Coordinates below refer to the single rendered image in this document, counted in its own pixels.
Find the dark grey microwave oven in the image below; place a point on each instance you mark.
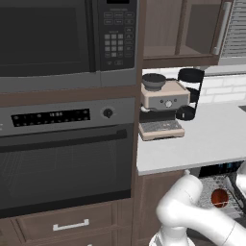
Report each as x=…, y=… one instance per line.
x=48, y=41

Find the beige espresso coffee machine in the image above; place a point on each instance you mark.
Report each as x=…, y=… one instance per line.
x=163, y=99

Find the brown wooden drawer front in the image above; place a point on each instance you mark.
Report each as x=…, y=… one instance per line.
x=38, y=221

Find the white window blinds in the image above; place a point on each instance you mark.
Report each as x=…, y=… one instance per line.
x=237, y=29

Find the stainless steel wall oven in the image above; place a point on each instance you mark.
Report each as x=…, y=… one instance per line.
x=64, y=173

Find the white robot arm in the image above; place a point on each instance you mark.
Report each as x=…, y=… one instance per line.
x=179, y=208

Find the brown wooden base cupboard panel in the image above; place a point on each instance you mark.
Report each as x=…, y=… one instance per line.
x=150, y=198

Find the black oven knob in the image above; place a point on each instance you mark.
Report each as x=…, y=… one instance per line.
x=108, y=112

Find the reddish brown round cup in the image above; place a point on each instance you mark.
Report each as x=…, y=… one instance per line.
x=220, y=198

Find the brown wooden wall cupboard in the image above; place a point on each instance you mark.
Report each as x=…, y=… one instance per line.
x=166, y=29

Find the black cylindrical stand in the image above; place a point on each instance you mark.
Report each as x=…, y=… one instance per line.
x=191, y=77

